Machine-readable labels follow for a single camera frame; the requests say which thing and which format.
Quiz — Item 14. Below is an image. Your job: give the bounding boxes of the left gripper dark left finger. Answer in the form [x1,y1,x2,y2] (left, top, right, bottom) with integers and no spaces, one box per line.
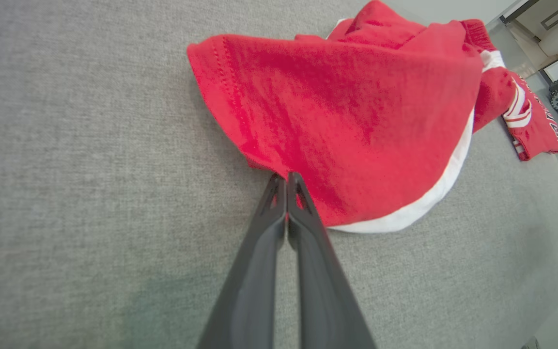
[197,173,288,349]

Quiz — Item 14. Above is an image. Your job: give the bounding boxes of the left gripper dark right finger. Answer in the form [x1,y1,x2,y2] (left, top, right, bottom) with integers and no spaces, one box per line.
[286,171,377,349]

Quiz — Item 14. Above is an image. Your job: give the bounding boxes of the red shorts with white trim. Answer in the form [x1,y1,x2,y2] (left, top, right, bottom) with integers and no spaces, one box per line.
[186,0,518,235]

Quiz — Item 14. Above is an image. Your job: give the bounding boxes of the red shirt with white sleeves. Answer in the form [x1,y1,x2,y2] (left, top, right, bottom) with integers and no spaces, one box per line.
[501,70,558,162]

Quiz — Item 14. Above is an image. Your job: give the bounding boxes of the grey fabric sofa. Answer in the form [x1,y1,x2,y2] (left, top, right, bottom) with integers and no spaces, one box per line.
[0,0,558,349]

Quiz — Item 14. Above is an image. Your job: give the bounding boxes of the black metal door frame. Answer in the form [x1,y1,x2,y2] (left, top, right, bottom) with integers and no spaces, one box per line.
[499,0,540,25]

